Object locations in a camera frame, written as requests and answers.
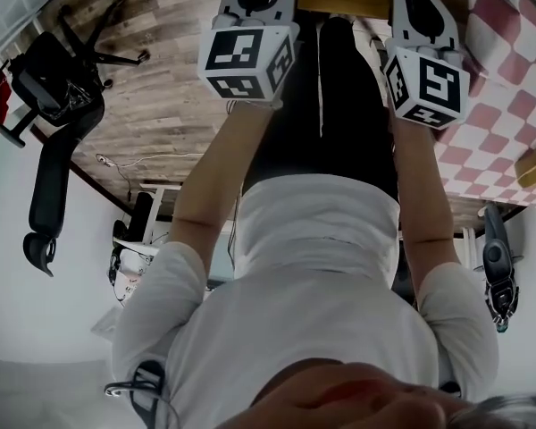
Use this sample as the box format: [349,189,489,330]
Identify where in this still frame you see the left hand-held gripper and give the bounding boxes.
[197,0,301,103]

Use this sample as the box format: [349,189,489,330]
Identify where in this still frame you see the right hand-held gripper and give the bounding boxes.
[382,0,472,130]

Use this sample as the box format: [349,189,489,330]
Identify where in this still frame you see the person's left forearm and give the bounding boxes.
[166,99,281,250]

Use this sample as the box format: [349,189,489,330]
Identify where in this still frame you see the person's right forearm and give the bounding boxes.
[389,115,460,271]

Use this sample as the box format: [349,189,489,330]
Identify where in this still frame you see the person's black trousers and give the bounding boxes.
[242,14,402,205]

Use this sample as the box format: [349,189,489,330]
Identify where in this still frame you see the table with checkered tablecloth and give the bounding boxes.
[431,0,536,208]

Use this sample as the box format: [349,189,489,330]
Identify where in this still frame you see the black office chair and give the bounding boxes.
[7,0,152,280]

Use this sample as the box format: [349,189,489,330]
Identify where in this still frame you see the person's white shirt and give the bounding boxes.
[110,172,500,429]

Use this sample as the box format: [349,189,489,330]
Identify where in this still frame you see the person's face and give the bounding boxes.
[248,358,490,429]

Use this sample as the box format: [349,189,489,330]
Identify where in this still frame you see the white cable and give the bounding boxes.
[95,151,207,170]

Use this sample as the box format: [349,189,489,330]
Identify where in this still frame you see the white desk frame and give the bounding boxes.
[137,182,183,246]

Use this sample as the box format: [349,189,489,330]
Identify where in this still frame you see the person's right shoulder strap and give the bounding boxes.
[436,379,465,398]

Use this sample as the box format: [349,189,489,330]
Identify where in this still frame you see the person's shoulder strap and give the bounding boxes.
[436,379,465,398]
[130,358,167,420]

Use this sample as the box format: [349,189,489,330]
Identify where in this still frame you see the person's left shoulder strap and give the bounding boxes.
[130,358,167,420]

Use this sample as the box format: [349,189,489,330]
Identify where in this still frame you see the black harness cable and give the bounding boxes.
[104,374,180,429]

